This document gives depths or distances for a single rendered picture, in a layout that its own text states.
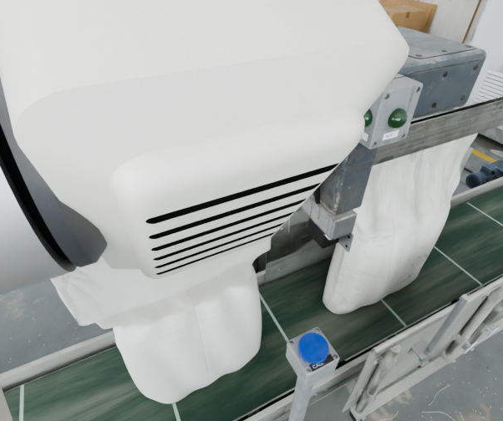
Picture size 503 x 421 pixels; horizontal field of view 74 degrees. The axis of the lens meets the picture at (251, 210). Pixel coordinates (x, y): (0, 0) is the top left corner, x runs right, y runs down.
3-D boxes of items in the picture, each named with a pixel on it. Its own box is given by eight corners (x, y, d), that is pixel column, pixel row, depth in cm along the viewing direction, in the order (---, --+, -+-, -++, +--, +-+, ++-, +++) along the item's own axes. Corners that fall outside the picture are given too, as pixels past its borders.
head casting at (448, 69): (332, 218, 65) (366, 57, 46) (271, 159, 82) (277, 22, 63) (440, 179, 75) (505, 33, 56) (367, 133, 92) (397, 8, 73)
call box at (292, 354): (304, 389, 68) (307, 376, 64) (284, 355, 73) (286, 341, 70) (336, 372, 71) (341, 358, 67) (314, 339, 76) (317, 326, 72)
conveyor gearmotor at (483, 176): (482, 200, 196) (494, 179, 186) (459, 186, 206) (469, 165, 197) (514, 186, 206) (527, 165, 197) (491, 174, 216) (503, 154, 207)
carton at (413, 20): (384, 42, 420) (391, 12, 399) (367, 34, 448) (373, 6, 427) (417, 38, 431) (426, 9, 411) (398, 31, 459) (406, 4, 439)
